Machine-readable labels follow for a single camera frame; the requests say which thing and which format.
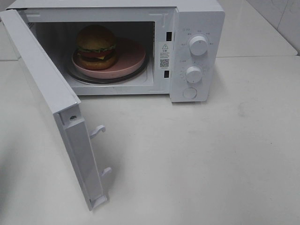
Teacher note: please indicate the lower white timer knob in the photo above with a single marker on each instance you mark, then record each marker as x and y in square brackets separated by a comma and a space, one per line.
[194, 74]

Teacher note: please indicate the upper white power knob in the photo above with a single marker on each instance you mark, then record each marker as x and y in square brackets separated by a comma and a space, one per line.
[198, 44]

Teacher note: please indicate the glass microwave turntable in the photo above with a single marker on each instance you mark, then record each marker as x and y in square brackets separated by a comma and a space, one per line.
[140, 73]

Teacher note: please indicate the burger with lettuce and tomato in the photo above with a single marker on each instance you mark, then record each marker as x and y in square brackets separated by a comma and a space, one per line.
[96, 47]

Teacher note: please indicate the pink round plate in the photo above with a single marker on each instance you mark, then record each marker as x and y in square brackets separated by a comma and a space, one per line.
[127, 58]

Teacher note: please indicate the white microwave oven body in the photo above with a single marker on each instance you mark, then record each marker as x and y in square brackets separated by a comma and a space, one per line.
[162, 27]

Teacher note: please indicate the white microwave door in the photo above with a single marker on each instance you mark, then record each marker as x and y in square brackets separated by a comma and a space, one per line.
[59, 105]

